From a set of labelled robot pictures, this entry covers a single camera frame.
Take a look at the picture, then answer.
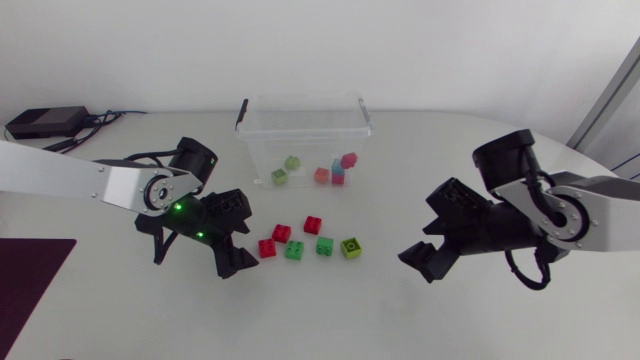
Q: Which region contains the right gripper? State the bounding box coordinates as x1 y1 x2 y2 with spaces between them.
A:
397 201 540 285

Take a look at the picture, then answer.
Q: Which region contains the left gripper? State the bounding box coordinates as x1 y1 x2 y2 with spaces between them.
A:
163 196 261 280

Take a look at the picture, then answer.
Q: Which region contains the clear plastic container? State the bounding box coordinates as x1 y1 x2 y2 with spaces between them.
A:
234 92 375 191

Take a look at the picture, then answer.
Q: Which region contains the lime green toy brick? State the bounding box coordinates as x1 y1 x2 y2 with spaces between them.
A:
340 236 364 260

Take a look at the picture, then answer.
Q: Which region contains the dark mat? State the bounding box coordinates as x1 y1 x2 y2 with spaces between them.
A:
0 237 78 360

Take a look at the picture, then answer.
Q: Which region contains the black power brick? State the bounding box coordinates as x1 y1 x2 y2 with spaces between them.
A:
5 105 92 141

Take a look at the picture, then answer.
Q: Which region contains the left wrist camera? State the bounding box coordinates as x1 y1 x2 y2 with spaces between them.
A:
202 188 253 227

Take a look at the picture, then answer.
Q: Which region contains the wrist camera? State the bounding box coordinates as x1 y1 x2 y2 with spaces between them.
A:
202 188 253 227
425 176 494 218

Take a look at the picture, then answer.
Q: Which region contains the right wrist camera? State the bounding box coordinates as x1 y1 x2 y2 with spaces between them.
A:
425 176 494 218

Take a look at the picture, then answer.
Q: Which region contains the thin dark cable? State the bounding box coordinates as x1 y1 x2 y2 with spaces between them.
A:
88 109 148 121

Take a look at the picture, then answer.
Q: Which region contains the black power cable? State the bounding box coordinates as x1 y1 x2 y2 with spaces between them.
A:
42 111 124 154

